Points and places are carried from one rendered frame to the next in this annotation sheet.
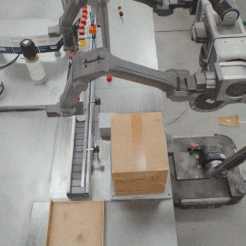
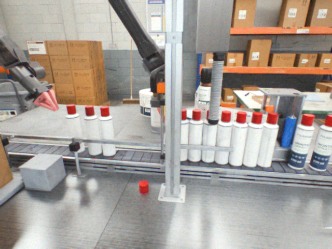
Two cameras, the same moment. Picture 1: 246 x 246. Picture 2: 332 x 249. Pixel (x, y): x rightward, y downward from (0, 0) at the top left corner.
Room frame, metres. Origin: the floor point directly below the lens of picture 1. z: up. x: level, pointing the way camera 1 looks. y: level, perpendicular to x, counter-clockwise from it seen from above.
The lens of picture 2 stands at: (1.47, -0.50, 1.30)
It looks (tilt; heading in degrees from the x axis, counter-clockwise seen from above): 21 degrees down; 96
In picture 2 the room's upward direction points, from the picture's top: straight up
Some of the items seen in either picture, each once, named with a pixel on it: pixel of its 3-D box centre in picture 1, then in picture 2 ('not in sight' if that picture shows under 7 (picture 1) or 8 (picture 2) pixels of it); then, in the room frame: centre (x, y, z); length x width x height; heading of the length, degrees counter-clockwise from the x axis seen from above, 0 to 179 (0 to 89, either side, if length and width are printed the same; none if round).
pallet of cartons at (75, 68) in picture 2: not in sight; (72, 77); (-0.88, 3.50, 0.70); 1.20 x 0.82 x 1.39; 5
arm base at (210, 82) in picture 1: (205, 82); not in sight; (0.73, -0.31, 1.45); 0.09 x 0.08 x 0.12; 0
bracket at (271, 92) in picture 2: not in sight; (280, 92); (1.82, 0.30, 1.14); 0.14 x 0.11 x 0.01; 178
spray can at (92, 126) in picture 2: (80, 95); (92, 130); (1.09, 0.22, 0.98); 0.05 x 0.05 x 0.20
